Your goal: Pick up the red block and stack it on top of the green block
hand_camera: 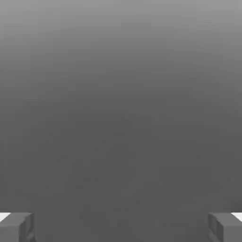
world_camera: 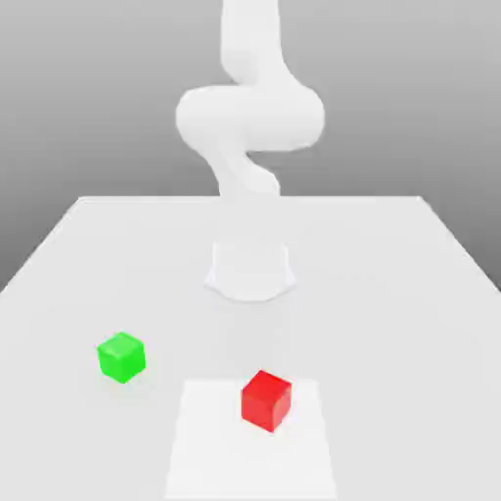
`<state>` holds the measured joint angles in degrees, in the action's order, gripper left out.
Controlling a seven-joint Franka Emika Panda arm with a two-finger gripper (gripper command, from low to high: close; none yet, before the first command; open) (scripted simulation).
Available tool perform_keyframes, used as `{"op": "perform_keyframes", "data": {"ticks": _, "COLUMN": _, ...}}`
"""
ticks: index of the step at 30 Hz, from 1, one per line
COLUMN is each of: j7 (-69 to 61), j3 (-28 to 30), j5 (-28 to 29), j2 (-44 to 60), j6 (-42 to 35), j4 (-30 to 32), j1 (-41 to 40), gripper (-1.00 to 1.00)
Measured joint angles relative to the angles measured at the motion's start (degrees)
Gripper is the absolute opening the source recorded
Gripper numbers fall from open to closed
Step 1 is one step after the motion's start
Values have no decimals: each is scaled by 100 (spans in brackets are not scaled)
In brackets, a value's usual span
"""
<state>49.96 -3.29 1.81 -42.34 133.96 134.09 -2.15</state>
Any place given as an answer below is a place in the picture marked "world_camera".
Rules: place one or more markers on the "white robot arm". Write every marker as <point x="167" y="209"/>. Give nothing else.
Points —
<point x="250" y="117"/>

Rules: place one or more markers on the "small red cube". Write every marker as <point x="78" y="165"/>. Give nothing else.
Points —
<point x="266" y="401"/>

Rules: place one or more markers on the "small green cube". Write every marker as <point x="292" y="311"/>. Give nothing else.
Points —
<point x="121" y="357"/>

